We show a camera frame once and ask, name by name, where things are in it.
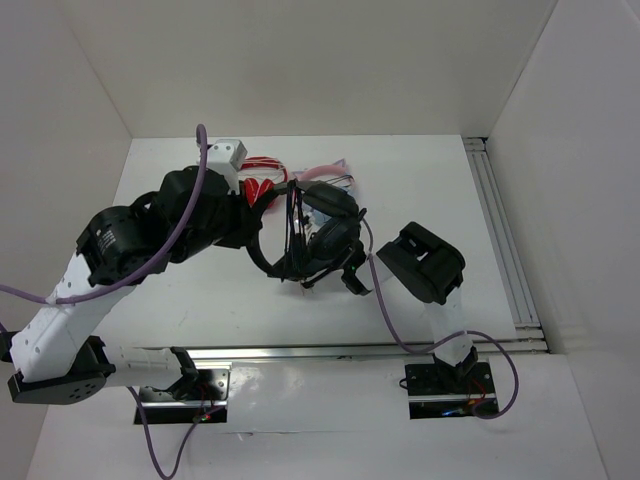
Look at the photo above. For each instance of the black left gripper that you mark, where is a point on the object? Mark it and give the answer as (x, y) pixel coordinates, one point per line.
(247, 222)

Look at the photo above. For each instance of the black headset with microphone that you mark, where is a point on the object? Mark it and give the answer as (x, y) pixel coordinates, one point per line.
(322, 235)

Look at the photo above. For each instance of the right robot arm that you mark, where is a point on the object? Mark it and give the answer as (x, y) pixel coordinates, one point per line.
(431, 270)

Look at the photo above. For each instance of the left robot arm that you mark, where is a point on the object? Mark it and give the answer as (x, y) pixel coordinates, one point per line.
(58, 358)

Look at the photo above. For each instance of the red headphones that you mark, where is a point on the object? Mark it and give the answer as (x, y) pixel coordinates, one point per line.
(259, 174)

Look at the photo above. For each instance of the pink and blue cat headphones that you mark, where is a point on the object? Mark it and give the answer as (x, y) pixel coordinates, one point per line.
(336, 173)

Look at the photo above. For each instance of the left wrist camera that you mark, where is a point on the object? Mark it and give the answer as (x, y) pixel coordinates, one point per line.
(226, 157)

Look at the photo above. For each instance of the aluminium rail at front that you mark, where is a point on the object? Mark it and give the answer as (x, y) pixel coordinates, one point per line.
(310, 352)

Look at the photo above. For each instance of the aluminium rail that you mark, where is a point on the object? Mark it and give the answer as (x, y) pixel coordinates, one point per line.
(310, 352)
(528, 328)

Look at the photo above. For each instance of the aluminium rail at right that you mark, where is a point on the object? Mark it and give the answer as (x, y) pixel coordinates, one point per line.
(528, 328)

